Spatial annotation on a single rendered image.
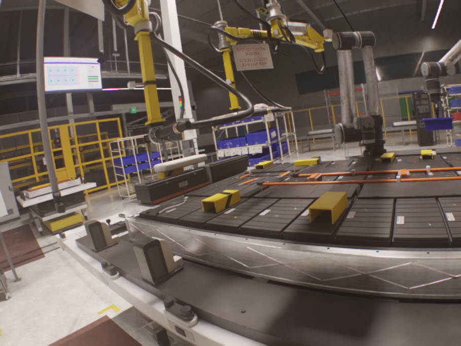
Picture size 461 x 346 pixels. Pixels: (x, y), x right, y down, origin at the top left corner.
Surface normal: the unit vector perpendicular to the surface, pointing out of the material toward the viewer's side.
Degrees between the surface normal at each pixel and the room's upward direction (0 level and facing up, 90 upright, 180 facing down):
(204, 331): 0
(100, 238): 90
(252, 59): 90
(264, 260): 90
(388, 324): 0
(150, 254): 90
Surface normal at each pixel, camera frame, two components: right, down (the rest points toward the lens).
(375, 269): -0.60, 0.22
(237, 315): -0.16, -0.98
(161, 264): 0.78, -0.04
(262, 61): 0.31, 0.09
